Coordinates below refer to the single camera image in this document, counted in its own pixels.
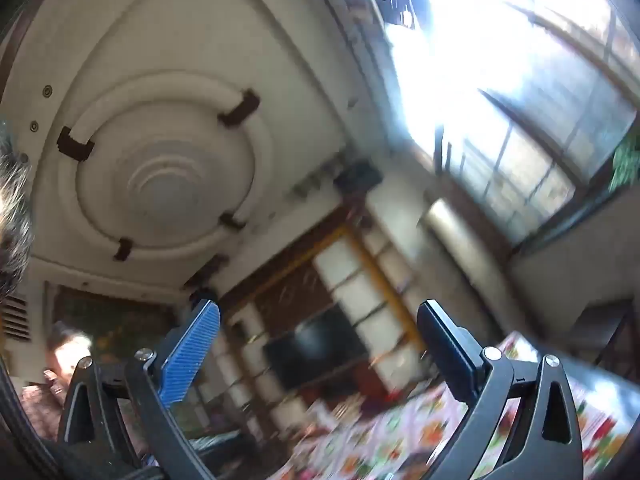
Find large barred window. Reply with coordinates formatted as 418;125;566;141
378;0;639;244

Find black wall television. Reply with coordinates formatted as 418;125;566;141
262;304;369;391

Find floral fruit tablecloth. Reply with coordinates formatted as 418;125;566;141
269;331;637;480

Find woman in brown jacket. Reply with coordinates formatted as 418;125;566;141
20;321;92;441

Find white standing air conditioner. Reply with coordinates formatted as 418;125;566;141
421;198;510;339

